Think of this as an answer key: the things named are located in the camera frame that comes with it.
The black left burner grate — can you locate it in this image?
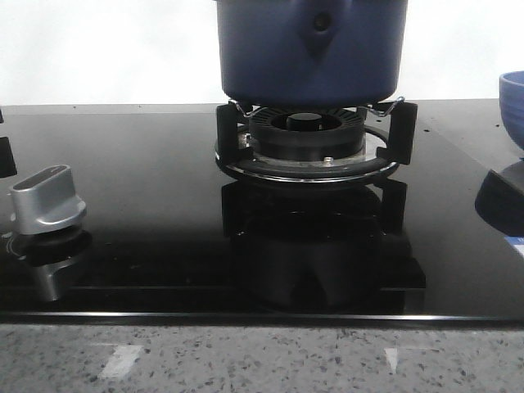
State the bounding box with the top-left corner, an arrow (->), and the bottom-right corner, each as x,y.
0,136 -> 17,178

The silver stove knob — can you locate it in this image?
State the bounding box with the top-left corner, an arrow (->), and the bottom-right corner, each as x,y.
9,165 -> 87,235

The blue white sticker label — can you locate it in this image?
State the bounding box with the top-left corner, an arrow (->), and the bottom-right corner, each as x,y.
505,237 -> 524,257

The dark blue cooking pot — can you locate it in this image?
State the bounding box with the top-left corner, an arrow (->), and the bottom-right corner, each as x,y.
216,0 -> 408,109

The black gas burner grate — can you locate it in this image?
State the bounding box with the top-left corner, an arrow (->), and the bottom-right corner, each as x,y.
215,97 -> 418,184

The black glass stove top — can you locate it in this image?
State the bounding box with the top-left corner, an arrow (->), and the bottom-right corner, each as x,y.
1,100 -> 523,328

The blue plastic bowl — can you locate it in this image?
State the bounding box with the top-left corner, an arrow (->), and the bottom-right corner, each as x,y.
499,70 -> 523,151

